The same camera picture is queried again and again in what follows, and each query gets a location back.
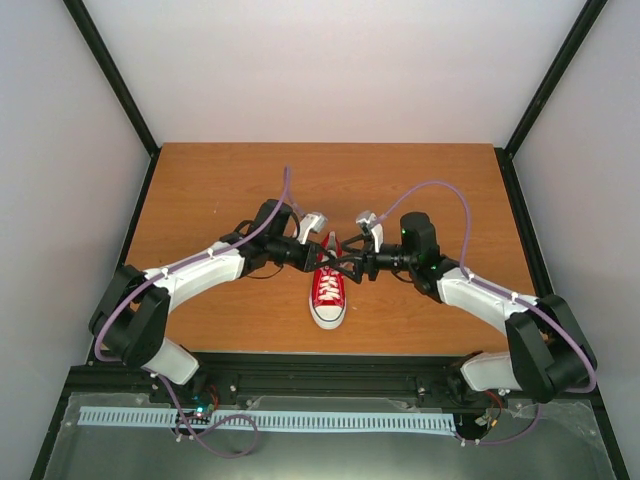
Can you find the red canvas sneaker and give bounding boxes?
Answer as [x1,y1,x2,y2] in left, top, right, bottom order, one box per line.
[308,230,348,330]

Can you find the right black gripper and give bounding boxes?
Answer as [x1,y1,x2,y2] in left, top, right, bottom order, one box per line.
[329,234,416,283]

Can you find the green lit circuit board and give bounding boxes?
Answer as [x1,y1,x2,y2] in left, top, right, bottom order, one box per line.
[185,386,220,423]

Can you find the right black frame post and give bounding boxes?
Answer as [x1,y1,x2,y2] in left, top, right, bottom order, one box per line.
[504,0,608,161]

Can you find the black frame post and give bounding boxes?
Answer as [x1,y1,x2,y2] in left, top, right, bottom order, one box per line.
[504,0,608,161]
[62,0,162,159]

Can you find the left black frame post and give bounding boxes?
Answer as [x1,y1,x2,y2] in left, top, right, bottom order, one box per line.
[62,0,162,159]

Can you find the black aluminium frame base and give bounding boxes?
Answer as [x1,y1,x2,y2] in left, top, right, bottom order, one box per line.
[29,144,631,480]

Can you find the light blue cable duct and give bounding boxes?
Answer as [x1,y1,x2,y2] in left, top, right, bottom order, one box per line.
[77,406,456,436]

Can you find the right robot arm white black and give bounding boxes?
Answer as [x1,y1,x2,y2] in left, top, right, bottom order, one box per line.
[334,211,597,403]

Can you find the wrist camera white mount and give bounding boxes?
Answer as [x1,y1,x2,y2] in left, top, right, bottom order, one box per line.
[356,210,384,253]
[296,212,328,245]

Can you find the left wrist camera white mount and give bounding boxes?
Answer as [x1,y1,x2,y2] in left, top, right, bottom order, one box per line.
[296,212,328,245]

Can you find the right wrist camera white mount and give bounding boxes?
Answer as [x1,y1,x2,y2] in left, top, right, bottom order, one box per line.
[356,210,384,253]

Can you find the white shoelace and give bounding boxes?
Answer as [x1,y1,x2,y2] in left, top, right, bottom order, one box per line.
[314,268,346,307]

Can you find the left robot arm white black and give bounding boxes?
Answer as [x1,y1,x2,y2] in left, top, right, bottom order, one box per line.
[89,199,345,403]

